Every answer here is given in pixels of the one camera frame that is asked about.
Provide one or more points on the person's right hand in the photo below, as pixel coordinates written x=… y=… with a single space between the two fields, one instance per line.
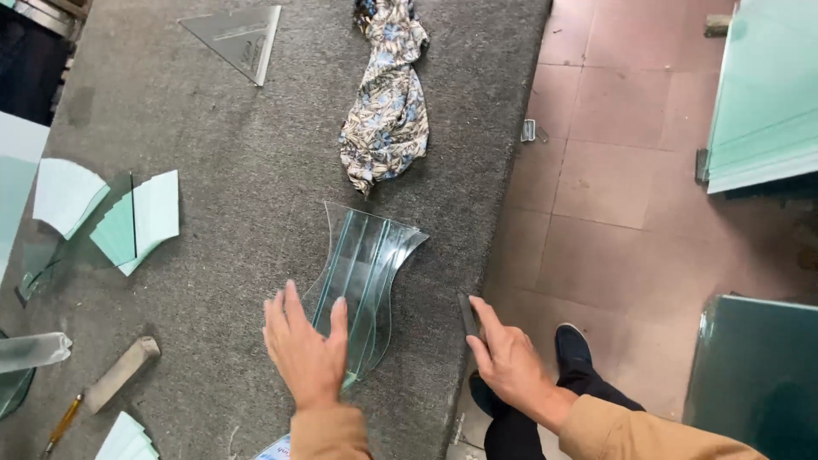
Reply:
x=514 y=377

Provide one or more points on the person's left hand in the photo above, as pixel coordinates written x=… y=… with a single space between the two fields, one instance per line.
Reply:
x=307 y=364

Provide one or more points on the dark sharpening stone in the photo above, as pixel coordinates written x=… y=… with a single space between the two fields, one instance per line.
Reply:
x=467 y=314

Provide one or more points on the person's black shoe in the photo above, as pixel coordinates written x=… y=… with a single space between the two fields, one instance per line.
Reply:
x=482 y=396
x=572 y=351

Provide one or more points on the person's black trousers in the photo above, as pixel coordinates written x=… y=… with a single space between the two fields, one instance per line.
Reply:
x=530 y=437

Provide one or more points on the blue and white packet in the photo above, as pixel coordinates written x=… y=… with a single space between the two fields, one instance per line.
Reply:
x=276 y=449

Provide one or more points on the stack of curved clear glass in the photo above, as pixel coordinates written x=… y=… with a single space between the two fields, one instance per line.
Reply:
x=370 y=268

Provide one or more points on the wooden block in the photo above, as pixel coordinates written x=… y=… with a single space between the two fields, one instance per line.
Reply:
x=121 y=375

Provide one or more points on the small frosted glass stack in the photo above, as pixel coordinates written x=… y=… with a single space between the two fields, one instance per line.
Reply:
x=128 y=441

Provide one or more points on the grey carpet mat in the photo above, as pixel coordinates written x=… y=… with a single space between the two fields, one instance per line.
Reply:
x=255 y=160

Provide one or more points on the fan-shaped frosted glass stack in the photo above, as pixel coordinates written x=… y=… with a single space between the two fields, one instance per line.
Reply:
x=64 y=195
x=150 y=217

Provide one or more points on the dark green glass sheet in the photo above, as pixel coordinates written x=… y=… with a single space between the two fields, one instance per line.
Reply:
x=754 y=383

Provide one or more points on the floral patterned cloth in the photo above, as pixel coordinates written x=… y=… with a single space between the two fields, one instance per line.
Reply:
x=386 y=108

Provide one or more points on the frosted glass strip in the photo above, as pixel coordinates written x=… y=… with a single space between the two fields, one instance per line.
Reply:
x=32 y=351

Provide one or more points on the dark curved glass offcut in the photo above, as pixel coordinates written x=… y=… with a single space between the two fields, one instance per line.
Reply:
x=35 y=268

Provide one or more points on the curved green glass piece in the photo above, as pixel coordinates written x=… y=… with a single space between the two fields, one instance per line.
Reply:
x=11 y=393

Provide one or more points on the clear glass triangle ruler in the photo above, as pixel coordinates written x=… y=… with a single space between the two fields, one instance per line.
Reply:
x=246 y=38

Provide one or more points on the large frosted glass sheet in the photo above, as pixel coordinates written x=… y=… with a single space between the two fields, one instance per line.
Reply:
x=16 y=166

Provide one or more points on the leaning pale green glass sheets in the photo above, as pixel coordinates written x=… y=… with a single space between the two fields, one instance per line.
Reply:
x=767 y=96

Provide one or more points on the small wooden wedge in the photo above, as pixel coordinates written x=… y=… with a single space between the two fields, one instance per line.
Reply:
x=718 y=25

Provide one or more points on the metal frame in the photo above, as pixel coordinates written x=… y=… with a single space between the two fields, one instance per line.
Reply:
x=38 y=38

